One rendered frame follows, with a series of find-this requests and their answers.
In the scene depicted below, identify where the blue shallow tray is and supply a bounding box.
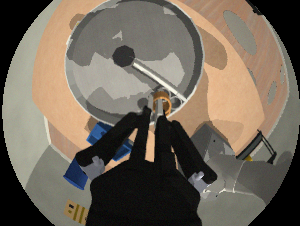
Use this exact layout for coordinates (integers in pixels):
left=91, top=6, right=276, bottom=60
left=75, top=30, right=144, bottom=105
left=86, top=121, right=134, bottom=162

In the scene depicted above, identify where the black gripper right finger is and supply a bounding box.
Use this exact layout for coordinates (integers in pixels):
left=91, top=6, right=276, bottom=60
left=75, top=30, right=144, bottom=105
left=154, top=98, right=217, bottom=197

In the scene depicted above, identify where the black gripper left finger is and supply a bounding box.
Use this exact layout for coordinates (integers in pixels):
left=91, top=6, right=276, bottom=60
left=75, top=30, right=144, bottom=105
left=75, top=96, right=154, bottom=194

